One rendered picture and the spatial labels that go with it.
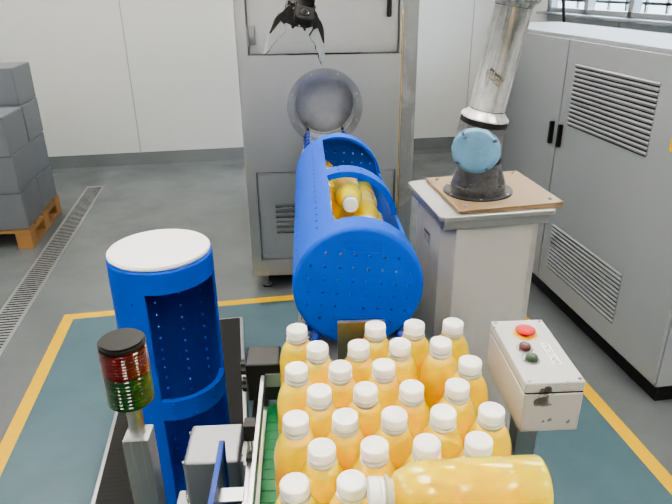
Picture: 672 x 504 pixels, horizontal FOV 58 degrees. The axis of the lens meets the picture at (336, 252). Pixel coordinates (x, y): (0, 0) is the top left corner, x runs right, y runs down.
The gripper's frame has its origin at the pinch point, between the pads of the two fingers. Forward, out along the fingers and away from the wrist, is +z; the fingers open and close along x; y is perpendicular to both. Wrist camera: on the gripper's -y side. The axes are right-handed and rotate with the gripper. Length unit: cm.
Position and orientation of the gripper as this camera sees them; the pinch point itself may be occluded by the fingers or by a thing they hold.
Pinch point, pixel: (293, 61)
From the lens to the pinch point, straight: 161.9
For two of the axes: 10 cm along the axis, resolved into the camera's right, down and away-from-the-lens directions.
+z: -2.0, 8.5, 4.9
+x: -9.7, -1.0, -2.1
